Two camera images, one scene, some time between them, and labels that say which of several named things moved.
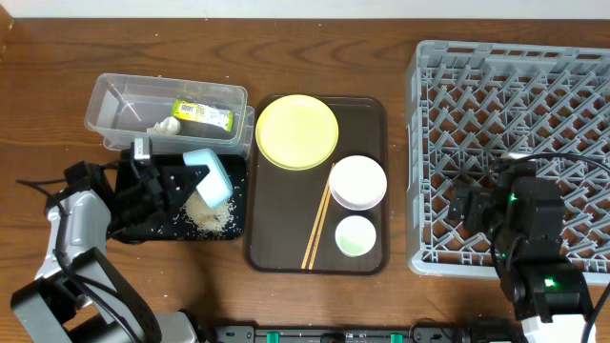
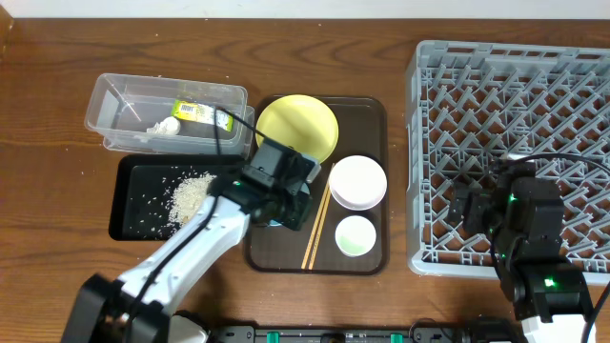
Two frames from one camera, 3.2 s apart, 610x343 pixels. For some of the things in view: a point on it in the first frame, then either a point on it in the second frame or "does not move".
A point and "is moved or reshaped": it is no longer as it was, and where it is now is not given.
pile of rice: (215, 219) is moved or reshaped
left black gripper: (159, 180) to (295, 210)
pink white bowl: (357, 182) does not move
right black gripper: (480, 198) does not move
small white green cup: (355, 235) does not move
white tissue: (169, 126) does not move
